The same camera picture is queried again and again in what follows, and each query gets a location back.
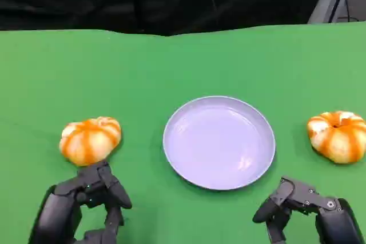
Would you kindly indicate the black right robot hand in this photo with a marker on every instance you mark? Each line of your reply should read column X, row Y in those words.
column 334, row 221

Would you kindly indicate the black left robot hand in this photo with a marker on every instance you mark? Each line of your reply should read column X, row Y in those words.
column 60, row 209

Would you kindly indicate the orange white toy bread roll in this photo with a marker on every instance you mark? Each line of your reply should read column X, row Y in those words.
column 90, row 141
column 338, row 138

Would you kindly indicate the lilac plate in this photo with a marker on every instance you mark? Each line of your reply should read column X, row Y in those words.
column 218, row 144

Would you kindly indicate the green table cloth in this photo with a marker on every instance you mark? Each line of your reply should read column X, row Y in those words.
column 143, row 78

